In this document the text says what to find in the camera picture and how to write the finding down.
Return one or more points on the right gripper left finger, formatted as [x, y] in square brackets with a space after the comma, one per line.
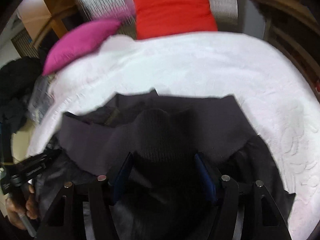
[76, 204]

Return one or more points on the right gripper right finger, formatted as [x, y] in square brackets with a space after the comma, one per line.
[240, 211]

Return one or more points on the black quilted jacket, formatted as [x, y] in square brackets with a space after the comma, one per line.
[165, 196]

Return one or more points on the pile of dark clothes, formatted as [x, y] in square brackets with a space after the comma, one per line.
[18, 79]

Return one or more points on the person's left hand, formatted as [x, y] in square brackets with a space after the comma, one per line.
[15, 211]

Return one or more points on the cream leather sofa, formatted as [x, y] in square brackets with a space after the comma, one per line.
[21, 139]

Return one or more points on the grey garment in plastic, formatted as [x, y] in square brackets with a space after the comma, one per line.
[40, 100]

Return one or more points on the white bed blanket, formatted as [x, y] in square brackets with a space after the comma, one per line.
[273, 94]

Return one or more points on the magenta pillow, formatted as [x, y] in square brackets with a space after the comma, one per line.
[79, 42]

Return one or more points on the wooden pillar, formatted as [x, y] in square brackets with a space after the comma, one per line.
[59, 9]

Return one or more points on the wooden shelf table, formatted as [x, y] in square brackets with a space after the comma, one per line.
[293, 28]

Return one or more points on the red pillow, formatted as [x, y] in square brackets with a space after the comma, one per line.
[157, 18]

